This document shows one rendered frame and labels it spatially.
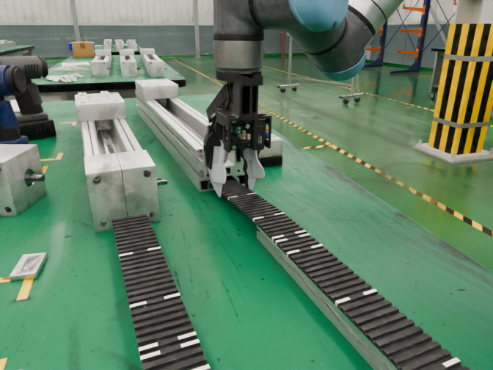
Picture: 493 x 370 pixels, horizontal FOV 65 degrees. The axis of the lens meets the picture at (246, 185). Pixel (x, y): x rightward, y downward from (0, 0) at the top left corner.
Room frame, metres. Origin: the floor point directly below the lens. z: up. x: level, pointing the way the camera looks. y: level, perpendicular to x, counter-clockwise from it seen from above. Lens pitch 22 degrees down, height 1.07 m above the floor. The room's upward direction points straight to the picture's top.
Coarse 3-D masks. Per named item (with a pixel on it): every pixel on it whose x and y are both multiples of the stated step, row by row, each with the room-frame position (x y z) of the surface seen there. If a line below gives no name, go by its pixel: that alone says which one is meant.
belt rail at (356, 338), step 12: (264, 240) 0.48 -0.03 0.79; (276, 252) 0.45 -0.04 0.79; (288, 264) 0.42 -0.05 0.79; (300, 276) 0.40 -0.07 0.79; (312, 288) 0.37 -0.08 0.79; (324, 300) 0.35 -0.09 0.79; (324, 312) 0.34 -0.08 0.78; (336, 312) 0.32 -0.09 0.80; (336, 324) 0.32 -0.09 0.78; (348, 324) 0.30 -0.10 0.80; (348, 336) 0.30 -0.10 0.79; (360, 336) 0.29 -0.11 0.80; (360, 348) 0.28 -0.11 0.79; (372, 348) 0.27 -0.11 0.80; (372, 360) 0.27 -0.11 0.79; (384, 360) 0.26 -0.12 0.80
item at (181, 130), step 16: (144, 112) 1.27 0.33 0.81; (160, 112) 1.01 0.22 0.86; (176, 112) 1.15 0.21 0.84; (192, 112) 1.01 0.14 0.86; (160, 128) 1.01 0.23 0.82; (176, 128) 0.84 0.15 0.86; (192, 128) 0.98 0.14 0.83; (176, 144) 0.84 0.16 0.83; (192, 144) 0.71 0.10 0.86; (176, 160) 0.85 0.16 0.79; (192, 160) 0.71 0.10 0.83; (240, 160) 0.71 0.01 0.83; (192, 176) 0.72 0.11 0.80; (208, 176) 0.69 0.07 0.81; (240, 176) 0.74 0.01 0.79
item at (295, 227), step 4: (296, 224) 0.48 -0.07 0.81; (276, 228) 0.47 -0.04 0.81; (280, 228) 0.47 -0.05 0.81; (284, 228) 0.47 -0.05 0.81; (288, 228) 0.47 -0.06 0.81; (292, 228) 0.47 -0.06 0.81; (296, 228) 0.47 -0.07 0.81; (300, 228) 0.47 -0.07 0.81; (264, 232) 0.47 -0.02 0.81; (268, 232) 0.46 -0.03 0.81; (272, 232) 0.46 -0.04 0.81; (276, 232) 0.46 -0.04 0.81; (280, 232) 0.46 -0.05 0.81; (284, 232) 0.46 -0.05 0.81; (288, 232) 0.46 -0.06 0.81; (292, 232) 0.47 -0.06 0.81; (272, 236) 0.45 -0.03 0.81
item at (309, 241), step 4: (296, 240) 0.44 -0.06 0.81; (300, 240) 0.44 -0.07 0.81; (304, 240) 0.44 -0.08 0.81; (308, 240) 0.44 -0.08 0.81; (312, 240) 0.44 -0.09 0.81; (316, 240) 0.44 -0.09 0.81; (280, 244) 0.43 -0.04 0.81; (284, 244) 0.43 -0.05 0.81; (288, 244) 0.43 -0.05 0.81; (292, 244) 0.43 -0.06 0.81; (296, 244) 0.43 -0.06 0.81; (300, 244) 0.43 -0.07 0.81; (304, 244) 0.43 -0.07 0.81; (308, 244) 0.43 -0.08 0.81; (312, 244) 0.43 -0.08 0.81; (316, 244) 0.43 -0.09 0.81; (280, 248) 0.43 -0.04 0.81; (284, 248) 0.42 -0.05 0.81; (288, 248) 0.42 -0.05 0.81; (292, 248) 0.42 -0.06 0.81; (296, 248) 0.42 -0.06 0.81; (300, 248) 0.42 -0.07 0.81; (284, 252) 0.42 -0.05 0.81
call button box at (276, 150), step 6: (276, 138) 0.84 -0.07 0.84; (276, 144) 0.83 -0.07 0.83; (264, 150) 0.82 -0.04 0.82; (270, 150) 0.83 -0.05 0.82; (276, 150) 0.83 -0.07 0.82; (264, 156) 0.82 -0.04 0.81; (270, 156) 0.83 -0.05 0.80; (276, 156) 0.83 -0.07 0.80; (264, 162) 0.82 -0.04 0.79; (270, 162) 0.83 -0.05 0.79; (276, 162) 0.83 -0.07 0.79
